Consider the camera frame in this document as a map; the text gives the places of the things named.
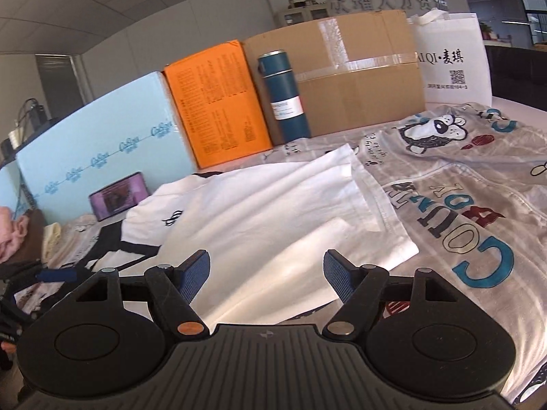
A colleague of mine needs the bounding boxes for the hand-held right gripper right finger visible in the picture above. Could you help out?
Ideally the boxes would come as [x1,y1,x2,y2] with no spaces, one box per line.
[322,250,466,338]

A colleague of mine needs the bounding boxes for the dark blue vacuum bottle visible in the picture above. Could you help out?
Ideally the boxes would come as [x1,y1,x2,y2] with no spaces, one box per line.
[257,49,312,146]

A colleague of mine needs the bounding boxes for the black desk stand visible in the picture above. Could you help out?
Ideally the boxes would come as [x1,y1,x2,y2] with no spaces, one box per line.
[11,98,58,139]

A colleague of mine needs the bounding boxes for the pink cloth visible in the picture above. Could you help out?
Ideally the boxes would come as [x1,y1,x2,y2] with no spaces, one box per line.
[0,206,30,263]

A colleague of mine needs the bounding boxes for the printed cartoon blanket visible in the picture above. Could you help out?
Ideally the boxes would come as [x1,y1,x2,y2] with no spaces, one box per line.
[13,102,547,406]

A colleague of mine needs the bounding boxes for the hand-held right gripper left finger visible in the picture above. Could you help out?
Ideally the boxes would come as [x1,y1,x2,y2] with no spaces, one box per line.
[77,250,212,337]

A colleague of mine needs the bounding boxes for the orange printed box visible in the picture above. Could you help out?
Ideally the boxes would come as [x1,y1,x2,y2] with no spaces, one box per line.
[163,39,274,170]

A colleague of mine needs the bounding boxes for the white tote bag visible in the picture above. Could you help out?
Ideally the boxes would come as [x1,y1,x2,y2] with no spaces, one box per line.
[406,9,493,107]

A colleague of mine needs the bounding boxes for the phone with lit screen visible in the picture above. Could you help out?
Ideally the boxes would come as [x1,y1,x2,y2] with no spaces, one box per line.
[89,172,149,222]

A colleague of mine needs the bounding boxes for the grey glass-door cabinet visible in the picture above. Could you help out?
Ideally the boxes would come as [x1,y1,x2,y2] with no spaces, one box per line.
[273,0,332,30]

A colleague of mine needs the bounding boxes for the beige cloth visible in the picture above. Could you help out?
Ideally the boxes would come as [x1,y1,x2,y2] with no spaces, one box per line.
[43,222,65,259]

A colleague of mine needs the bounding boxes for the brown cloth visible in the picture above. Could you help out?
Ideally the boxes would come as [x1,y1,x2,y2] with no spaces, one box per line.
[17,209,49,261]

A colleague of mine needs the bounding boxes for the light blue box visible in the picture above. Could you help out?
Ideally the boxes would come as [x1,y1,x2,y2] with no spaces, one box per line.
[0,70,199,223]

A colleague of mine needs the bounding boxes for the large brown cardboard box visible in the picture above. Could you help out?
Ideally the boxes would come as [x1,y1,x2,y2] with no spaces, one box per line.
[243,9,427,145]

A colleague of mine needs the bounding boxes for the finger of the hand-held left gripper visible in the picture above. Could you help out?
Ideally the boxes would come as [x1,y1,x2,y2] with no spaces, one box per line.
[34,267,88,285]

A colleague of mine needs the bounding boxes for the white T-shirt with black trim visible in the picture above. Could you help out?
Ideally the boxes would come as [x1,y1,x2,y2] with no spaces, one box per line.
[88,143,419,329]

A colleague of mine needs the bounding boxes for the black padded sofa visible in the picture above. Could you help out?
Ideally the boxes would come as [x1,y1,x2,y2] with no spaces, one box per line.
[485,45,547,112]

